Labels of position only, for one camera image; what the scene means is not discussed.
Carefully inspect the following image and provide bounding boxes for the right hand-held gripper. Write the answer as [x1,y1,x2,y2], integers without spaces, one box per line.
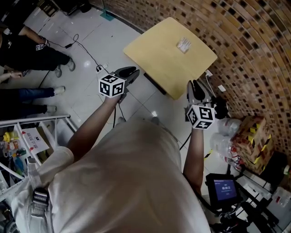
[184,80,216,131]

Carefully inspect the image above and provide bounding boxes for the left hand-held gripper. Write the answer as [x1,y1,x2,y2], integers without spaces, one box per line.
[99,66,140,104]

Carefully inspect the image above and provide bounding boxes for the person's right forearm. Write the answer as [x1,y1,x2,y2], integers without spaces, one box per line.
[183,127,205,191]

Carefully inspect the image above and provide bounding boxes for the person's left forearm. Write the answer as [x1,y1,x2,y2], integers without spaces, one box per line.
[67,96,120,163]

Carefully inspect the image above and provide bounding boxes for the white power strip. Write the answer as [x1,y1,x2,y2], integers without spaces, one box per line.
[95,64,109,74]

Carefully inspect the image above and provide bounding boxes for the black round bin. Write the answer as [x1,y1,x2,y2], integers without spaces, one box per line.
[212,97,228,120]

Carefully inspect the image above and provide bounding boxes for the yellow wooden table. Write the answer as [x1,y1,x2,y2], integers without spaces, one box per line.
[123,17,218,101]

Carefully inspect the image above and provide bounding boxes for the clear plastic bags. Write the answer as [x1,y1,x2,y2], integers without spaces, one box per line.
[209,118,243,166]

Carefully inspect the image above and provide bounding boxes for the green mop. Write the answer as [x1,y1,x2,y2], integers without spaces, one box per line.
[100,0,114,22]

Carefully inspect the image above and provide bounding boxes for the cardboard box with striped tape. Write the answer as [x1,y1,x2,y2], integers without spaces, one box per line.
[231,116,275,175]

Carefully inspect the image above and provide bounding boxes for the dark cabinet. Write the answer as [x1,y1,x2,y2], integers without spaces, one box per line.
[38,0,91,16]

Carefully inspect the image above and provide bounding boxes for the black monitor with blue screen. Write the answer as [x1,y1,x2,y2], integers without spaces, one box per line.
[206,173,242,209]

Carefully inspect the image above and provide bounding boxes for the white metal rack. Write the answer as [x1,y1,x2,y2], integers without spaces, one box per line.
[0,115,78,202]

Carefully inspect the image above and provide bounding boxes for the person's beige shirt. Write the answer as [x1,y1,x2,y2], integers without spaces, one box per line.
[10,118,212,233]

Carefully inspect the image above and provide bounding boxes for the white paper sign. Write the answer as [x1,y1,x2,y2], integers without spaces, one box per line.
[20,127,50,157]

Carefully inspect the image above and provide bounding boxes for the assorted colourful shelf items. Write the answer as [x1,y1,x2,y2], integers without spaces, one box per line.
[0,131,28,169]

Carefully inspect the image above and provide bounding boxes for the black tripod stand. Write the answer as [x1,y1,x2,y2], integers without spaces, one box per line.
[224,162,281,228]

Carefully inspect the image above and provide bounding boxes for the black floor cable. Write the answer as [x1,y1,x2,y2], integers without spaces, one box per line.
[37,34,128,128]

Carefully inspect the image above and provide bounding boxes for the black strap buckle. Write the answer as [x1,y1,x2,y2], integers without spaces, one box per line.
[31,187,50,207]

